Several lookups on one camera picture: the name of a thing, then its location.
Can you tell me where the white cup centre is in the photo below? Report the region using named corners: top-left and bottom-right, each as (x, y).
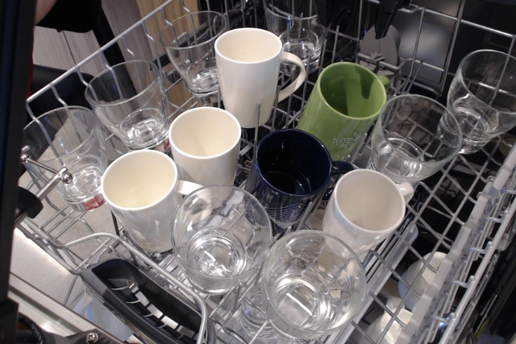
top-left (169, 106), bottom-right (241, 186)

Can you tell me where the clear glass back centre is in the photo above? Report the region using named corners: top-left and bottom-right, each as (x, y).
top-left (263, 0), bottom-right (327, 74)

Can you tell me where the clear glass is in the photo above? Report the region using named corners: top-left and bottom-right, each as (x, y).
top-left (447, 49), bottom-right (515, 154)
top-left (85, 60), bottom-right (169, 152)
top-left (263, 0), bottom-right (327, 74)
top-left (368, 93), bottom-right (462, 184)
top-left (171, 185), bottom-right (273, 295)
top-left (22, 106), bottom-right (108, 211)
top-left (159, 10), bottom-right (229, 105)
top-left (261, 230), bottom-right (366, 340)

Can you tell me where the green ceramic mug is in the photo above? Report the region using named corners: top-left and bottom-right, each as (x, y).
top-left (298, 62), bottom-right (390, 160)

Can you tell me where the tall white mug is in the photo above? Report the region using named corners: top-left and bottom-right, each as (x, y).
top-left (214, 27), bottom-right (306, 128)

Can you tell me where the clear glass right middle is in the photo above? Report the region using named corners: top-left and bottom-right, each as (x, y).
top-left (368, 93), bottom-right (462, 184)

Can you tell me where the clear glass far right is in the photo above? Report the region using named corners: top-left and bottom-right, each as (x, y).
top-left (447, 49), bottom-right (515, 154)

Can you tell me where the clear glass back left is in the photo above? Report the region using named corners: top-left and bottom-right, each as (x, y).
top-left (159, 10), bottom-right (229, 105)

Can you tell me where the dark blue mug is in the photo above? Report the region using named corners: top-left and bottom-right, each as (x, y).
top-left (245, 129), bottom-right (353, 234)

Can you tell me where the white mug front right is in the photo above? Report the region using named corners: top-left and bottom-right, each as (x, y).
top-left (322, 169), bottom-right (414, 259)

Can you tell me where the wooden cabinet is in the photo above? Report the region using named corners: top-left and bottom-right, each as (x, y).
top-left (96, 0), bottom-right (201, 110)

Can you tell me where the clear glass left middle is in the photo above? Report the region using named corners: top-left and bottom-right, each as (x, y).
top-left (85, 60), bottom-right (169, 152)

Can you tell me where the clear glass front centre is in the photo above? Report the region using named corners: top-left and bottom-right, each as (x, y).
top-left (171, 185), bottom-right (273, 295)

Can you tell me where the white mug front left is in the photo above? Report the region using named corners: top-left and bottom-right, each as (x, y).
top-left (101, 150), bottom-right (201, 253)

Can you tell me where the clear glass front bottom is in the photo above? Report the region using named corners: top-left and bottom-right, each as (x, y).
top-left (261, 230), bottom-right (366, 340)

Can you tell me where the clear glass far left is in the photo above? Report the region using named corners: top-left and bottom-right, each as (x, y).
top-left (22, 106), bottom-right (108, 211)

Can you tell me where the metal clamp screw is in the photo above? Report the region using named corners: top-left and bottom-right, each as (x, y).
top-left (15, 153), bottom-right (73, 224)

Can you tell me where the grey wire dishwasher rack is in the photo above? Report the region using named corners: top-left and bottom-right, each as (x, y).
top-left (19, 0), bottom-right (515, 343)

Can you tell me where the black vertical post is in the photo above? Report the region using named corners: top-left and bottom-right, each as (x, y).
top-left (1, 0), bottom-right (35, 343)

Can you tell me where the black rack handle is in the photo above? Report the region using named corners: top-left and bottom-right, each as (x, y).
top-left (81, 259), bottom-right (202, 343)

